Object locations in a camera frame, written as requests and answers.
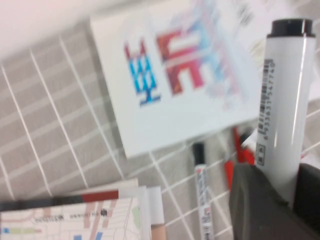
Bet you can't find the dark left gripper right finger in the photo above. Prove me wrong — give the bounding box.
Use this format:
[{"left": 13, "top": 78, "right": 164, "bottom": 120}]
[{"left": 291, "top": 162, "right": 320, "bottom": 235}]

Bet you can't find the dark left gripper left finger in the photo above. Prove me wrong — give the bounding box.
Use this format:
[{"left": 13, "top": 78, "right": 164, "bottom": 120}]
[{"left": 229, "top": 163, "right": 320, "bottom": 240}]

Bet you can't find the white book colourful print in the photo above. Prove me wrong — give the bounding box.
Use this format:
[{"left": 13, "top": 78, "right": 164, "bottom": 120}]
[{"left": 89, "top": 0, "right": 320, "bottom": 159}]

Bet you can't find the map cover book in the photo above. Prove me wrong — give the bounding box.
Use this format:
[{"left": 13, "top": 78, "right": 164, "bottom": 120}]
[{"left": 0, "top": 178, "right": 166, "bottom": 240}]

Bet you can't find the grey white-checked tablecloth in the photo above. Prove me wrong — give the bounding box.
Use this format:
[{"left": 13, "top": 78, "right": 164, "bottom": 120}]
[{"left": 0, "top": 18, "right": 320, "bottom": 240}]

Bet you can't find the white marker red label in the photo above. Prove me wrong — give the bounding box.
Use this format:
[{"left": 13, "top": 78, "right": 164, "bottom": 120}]
[{"left": 192, "top": 141, "right": 216, "bottom": 240}]

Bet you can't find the white marker black cap barcode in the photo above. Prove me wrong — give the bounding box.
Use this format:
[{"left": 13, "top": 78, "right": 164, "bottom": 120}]
[{"left": 254, "top": 18, "right": 316, "bottom": 205}]

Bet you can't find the red marker pen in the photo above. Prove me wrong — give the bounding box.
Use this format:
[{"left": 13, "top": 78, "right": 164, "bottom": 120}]
[{"left": 224, "top": 126, "right": 257, "bottom": 192}]

